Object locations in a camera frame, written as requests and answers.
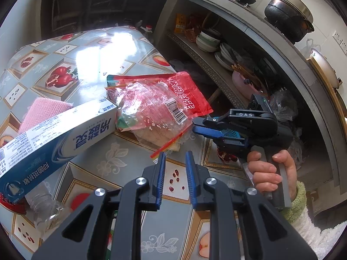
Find blue white toothpaste box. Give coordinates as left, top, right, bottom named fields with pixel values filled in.
left=0, top=97, right=118, bottom=203

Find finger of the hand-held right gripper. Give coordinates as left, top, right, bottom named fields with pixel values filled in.
left=192, top=114, right=244, bottom=138
left=211, top=138, right=248, bottom=158

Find pink basin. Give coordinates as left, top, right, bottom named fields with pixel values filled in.
left=231, top=70, right=267, bottom=98

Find steel pan lid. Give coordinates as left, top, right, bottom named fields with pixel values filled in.
left=310, top=48, right=343, bottom=88

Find person's right forearm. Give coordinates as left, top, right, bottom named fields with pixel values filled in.
left=280, top=180, right=343, bottom=260

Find fruit print tablecloth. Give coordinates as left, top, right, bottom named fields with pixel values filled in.
left=0, top=26, right=254, bottom=260

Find red drink can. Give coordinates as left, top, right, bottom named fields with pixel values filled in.
left=0, top=193, right=26, bottom=216

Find green plastic bottle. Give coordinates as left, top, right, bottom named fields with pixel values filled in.
left=24, top=181, right=68, bottom=235

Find white plastic bag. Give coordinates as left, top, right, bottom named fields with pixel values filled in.
left=301, top=38, right=315, bottom=59

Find orange snack packets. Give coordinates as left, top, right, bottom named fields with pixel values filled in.
left=173, top=13, right=202, bottom=42

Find stack of bowls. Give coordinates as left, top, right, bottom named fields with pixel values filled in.
left=195, top=28, right=221, bottom=52

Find red clear zip bag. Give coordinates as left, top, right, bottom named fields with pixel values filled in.
left=106, top=71, right=214, bottom=141

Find wooden cutting board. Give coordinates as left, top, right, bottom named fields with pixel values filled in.
left=309, top=57, right=347, bottom=125

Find perforated metal shelf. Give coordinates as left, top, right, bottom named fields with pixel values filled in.
left=165, top=30, right=251, bottom=109

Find grey kitchen counter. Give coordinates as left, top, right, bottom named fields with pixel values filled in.
left=36, top=0, right=342, bottom=174

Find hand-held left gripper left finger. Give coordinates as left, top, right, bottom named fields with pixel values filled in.
left=31, top=152, right=166, bottom=260

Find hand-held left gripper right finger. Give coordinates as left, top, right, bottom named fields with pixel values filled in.
left=185, top=150, right=318, bottom=260

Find black cooking pot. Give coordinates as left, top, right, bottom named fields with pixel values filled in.
left=264, top=0, right=315, bottom=44

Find pink sponge cloth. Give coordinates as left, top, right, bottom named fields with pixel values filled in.
left=18, top=97, right=74, bottom=136

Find clear bag orange strip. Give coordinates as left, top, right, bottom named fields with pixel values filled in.
left=116, top=119, right=198, bottom=159

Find person's right hand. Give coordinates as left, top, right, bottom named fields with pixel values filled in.
left=247, top=150, right=298, bottom=201

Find stack of plates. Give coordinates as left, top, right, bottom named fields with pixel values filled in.
left=214, top=43, right=239, bottom=71

